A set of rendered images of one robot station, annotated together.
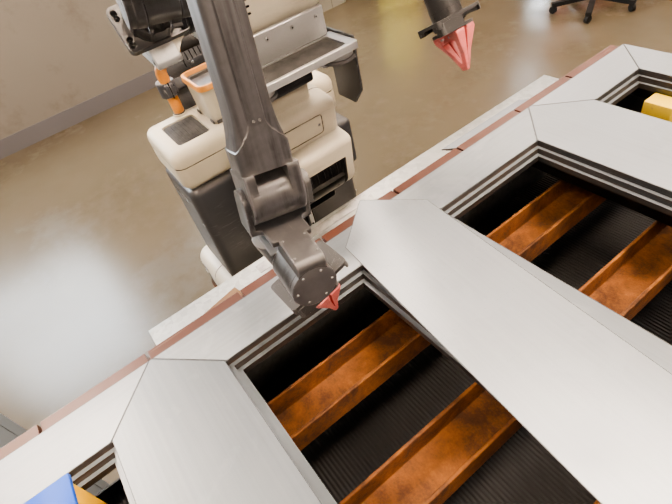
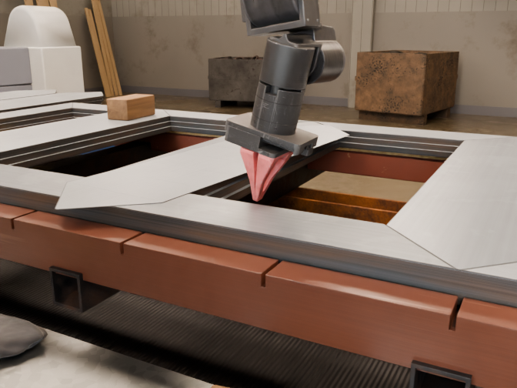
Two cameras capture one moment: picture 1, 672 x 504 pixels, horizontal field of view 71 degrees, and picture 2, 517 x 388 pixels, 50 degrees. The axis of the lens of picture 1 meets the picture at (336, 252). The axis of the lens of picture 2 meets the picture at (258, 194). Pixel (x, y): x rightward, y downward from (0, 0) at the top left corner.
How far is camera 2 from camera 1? 1.13 m
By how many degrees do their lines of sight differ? 103
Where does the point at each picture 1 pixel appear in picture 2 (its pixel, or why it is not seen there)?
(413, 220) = (107, 183)
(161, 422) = (500, 234)
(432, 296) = (219, 169)
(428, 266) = (181, 173)
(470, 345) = not seen: hidden behind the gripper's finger
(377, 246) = (156, 190)
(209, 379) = (418, 225)
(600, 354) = not seen: hidden behind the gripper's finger
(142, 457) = not seen: outside the picture
